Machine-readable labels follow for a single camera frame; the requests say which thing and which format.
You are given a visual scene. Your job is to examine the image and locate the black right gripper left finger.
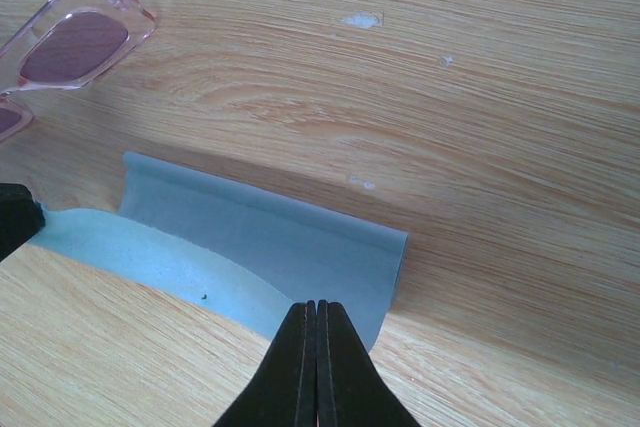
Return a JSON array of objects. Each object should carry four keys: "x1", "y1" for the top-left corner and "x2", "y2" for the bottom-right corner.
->
[{"x1": 216, "y1": 301, "x2": 317, "y2": 427}]

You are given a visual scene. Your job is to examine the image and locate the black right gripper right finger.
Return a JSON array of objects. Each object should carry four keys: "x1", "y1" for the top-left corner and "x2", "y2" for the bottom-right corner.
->
[{"x1": 316, "y1": 300, "x2": 418, "y2": 427}]

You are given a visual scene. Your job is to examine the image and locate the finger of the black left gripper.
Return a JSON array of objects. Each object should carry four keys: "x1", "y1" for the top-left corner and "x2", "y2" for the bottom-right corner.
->
[{"x1": 0, "y1": 183, "x2": 46, "y2": 261}]

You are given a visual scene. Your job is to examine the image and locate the light blue cleaning cloth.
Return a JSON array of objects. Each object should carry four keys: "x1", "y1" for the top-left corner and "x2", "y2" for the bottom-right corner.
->
[{"x1": 34, "y1": 152, "x2": 408, "y2": 348}]

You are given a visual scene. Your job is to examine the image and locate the pink transparent sunglasses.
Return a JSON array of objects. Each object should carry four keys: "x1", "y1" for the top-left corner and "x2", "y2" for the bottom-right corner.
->
[{"x1": 1, "y1": 0, "x2": 157, "y2": 140}]

